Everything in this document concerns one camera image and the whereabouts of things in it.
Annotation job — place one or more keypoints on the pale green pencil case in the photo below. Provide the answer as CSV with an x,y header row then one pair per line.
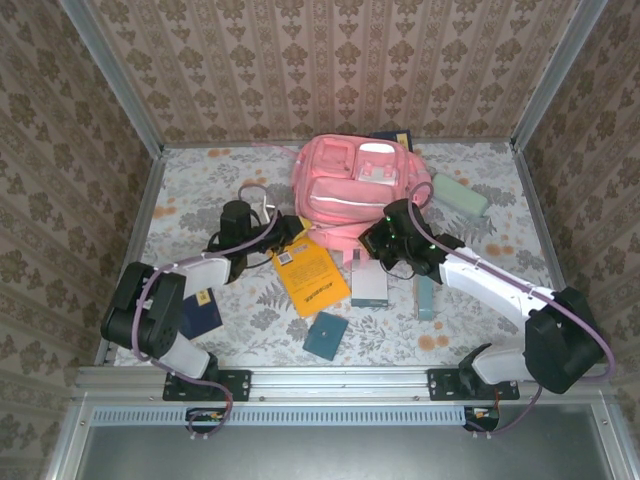
x,y
457,195

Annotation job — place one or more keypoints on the white grey notebook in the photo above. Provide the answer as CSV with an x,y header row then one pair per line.
x,y
369,287

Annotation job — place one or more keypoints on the light teal book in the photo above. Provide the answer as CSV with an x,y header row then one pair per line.
x,y
425,302

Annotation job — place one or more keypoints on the grey metal panel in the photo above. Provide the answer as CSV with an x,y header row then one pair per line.
x,y
350,455

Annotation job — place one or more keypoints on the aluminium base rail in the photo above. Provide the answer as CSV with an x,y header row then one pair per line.
x,y
340,382

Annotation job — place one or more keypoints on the pink backpack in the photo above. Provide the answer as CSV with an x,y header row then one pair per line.
x,y
345,200

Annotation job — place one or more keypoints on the small dark teal notebook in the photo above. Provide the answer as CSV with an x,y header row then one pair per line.
x,y
325,335

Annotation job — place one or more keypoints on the black connector box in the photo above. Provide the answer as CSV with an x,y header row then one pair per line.
x,y
200,415
482,417

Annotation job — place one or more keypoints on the navy book with yellow label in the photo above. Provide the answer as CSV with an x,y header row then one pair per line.
x,y
390,136
200,317

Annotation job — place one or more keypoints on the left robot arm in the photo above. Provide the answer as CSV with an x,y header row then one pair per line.
x,y
150,310

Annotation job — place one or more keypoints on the aluminium frame post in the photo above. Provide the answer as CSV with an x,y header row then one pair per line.
x,y
555,75
105,65

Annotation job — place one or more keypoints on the floral table cloth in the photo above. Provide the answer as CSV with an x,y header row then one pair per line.
x,y
380,335

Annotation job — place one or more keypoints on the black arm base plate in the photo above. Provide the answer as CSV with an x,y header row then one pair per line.
x,y
440,385
240,385

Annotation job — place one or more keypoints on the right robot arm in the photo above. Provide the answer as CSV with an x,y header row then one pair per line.
x,y
500,290

